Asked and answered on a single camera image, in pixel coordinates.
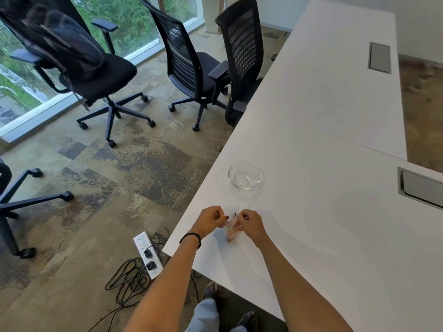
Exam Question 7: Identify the person's left hand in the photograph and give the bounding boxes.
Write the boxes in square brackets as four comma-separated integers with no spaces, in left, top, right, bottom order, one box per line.
[191,206,227,239]

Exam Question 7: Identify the person's right hand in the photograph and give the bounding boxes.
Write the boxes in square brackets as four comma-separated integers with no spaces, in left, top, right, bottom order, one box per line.
[236,210,270,247]

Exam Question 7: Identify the small clear plastic packet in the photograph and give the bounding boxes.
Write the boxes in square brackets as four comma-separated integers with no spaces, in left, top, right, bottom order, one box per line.
[223,212,243,243]

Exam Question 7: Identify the person's left forearm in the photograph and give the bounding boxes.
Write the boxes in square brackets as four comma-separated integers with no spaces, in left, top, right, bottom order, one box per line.
[123,234,202,332]

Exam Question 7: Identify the person's right forearm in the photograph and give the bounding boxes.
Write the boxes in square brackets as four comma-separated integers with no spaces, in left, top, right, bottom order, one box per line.
[258,237,354,332]

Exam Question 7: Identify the black wrist band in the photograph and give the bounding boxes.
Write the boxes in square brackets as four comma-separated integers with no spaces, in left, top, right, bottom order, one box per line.
[179,232,202,249]

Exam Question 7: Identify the clear glass bowl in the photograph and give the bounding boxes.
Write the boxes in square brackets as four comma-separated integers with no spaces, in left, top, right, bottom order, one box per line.
[228,161,265,191]

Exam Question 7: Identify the person's left foot in sandal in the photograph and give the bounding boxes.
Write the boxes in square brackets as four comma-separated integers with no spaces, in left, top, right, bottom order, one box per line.
[202,282,222,302]

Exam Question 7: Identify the person's foot in sandal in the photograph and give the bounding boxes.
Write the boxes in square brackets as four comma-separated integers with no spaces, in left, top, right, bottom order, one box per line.
[237,310,259,332]
[202,282,222,302]

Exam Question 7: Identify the white power strip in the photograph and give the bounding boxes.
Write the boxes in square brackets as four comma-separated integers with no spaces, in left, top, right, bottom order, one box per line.
[133,231,163,280]

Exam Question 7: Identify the light grey trousers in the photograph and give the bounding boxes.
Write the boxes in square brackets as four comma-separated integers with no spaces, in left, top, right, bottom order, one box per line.
[184,296,248,332]

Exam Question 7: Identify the person's right foot in sandal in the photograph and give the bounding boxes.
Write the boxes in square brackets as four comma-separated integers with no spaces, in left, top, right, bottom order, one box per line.
[237,310,259,332]

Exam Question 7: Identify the black mesh-back office chair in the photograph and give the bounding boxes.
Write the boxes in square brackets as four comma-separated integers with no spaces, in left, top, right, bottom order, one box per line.
[139,0,230,132]
[215,0,279,128]

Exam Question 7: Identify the black office chair with armrests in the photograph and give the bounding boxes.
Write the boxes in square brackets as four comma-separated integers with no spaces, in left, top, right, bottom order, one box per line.
[0,8,156,148]

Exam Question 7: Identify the black office chair base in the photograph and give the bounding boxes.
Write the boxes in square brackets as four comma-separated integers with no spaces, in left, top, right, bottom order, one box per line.
[0,158,75,259]

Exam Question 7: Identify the black cable bundle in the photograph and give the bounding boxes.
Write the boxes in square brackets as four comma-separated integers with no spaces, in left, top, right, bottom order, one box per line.
[87,241,202,332]

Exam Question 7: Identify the grey table cable hatch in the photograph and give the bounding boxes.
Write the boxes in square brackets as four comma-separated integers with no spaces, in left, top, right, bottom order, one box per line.
[397,166,443,208]
[368,42,392,74]

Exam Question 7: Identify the glass window with white frame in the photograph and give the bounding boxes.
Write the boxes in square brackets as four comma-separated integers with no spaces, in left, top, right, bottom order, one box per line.
[0,0,205,143]

